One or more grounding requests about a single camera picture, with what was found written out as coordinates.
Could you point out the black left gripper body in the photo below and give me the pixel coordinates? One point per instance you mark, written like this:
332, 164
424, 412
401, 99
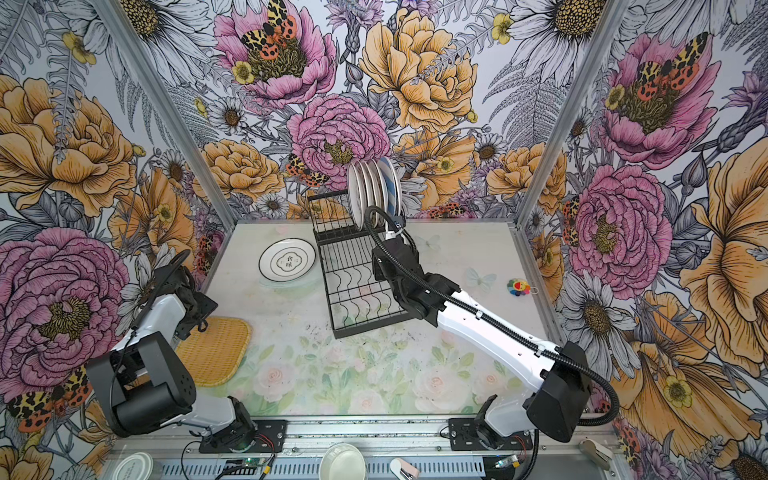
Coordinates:
197, 312

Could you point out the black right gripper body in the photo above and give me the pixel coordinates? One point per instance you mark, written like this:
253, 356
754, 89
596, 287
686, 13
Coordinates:
380, 273

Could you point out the yellow woven placemat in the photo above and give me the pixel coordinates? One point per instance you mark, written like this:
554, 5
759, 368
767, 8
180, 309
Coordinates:
213, 357

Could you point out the blue white striped plate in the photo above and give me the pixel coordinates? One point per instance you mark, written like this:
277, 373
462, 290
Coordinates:
394, 187

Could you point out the white grey emblem plate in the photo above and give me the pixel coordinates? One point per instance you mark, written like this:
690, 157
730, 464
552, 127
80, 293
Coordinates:
287, 259

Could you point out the cream floral oval plate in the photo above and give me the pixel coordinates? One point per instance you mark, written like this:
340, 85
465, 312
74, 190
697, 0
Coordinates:
376, 185

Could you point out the red character white plate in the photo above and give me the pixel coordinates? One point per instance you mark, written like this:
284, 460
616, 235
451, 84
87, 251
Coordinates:
354, 191

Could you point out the orange sunburst plate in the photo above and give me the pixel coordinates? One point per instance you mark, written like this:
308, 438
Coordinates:
383, 188
363, 192

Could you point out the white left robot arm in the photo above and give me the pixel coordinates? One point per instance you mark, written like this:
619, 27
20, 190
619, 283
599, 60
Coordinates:
142, 385

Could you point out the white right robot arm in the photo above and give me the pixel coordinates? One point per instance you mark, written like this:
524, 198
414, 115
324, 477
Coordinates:
565, 393

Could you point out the white fabric butterfly near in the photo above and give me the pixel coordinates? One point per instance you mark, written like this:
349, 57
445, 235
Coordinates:
476, 281

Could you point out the white fabric butterfly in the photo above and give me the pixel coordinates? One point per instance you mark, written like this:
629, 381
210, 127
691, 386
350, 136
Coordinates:
476, 281
428, 244

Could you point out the white fabric butterfly far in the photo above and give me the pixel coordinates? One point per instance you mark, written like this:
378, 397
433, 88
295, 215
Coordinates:
428, 244

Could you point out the rainbow sunflower plush toy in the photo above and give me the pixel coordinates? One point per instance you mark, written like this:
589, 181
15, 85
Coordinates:
520, 287

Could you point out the small white pink object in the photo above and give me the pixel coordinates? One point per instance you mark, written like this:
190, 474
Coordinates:
403, 470

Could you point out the white round bowl below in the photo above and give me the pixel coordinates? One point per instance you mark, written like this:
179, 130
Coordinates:
343, 461

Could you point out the white round lid below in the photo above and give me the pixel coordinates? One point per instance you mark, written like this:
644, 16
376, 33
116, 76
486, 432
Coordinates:
137, 466

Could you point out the black wire dish rack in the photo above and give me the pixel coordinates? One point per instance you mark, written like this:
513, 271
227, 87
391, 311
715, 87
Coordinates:
357, 301

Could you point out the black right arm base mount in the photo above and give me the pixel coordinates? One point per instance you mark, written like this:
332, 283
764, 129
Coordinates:
474, 434

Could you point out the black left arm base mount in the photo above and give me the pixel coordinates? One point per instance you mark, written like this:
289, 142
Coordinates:
245, 435

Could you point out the grey clamp handle right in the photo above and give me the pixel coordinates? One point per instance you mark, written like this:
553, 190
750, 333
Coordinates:
599, 454

